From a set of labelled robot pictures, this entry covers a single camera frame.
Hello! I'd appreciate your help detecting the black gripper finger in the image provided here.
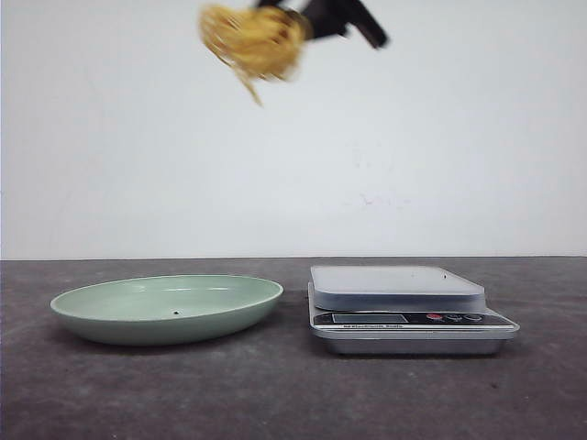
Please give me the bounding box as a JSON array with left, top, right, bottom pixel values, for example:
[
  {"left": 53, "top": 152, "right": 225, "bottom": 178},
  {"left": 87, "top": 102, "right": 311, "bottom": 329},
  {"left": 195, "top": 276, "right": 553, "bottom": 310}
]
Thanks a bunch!
[
  {"left": 256, "top": 0, "right": 350, "bottom": 42},
  {"left": 344, "top": 0, "right": 389, "bottom": 49}
]

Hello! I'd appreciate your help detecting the green shallow plate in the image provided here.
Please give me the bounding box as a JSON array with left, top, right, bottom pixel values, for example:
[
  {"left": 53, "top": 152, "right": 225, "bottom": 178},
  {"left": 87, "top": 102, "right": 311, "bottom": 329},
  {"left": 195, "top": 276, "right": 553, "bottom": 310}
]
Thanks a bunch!
[{"left": 50, "top": 274, "right": 283, "bottom": 347}]

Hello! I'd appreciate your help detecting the silver digital kitchen scale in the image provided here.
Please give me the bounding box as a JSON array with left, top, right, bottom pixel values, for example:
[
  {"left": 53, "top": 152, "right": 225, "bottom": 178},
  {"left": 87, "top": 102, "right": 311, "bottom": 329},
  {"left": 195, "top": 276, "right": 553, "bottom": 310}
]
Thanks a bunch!
[{"left": 307, "top": 265, "right": 520, "bottom": 356}]

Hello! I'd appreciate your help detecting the yellow vermicelli noodle bundle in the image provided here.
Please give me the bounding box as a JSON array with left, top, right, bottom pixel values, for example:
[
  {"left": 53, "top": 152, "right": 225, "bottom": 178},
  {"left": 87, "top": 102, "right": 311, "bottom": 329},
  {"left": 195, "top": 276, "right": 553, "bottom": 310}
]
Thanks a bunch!
[{"left": 197, "top": 5, "right": 314, "bottom": 105}]

